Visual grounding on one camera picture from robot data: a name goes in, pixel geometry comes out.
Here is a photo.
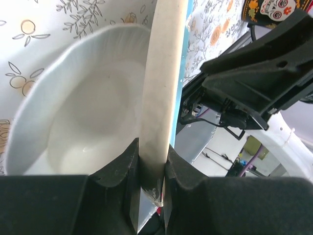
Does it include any red bowl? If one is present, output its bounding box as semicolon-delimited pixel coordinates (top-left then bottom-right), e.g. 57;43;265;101
241;0;313;29

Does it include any cream and blue plate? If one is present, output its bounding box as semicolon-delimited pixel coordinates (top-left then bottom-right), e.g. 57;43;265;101
139;0;193;207

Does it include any white deep paper plate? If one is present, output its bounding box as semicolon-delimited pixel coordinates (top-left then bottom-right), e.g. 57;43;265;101
4;24;150;176

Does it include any floral table mat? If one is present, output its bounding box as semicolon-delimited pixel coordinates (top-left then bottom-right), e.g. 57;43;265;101
0;0;252;177

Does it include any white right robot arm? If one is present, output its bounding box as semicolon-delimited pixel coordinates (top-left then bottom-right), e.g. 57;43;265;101
178;10;313;180

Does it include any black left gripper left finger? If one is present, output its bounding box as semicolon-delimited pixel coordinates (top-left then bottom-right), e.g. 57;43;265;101
0;139;140;235

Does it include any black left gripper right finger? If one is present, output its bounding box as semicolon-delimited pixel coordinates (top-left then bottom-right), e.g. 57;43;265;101
163;148;313;235

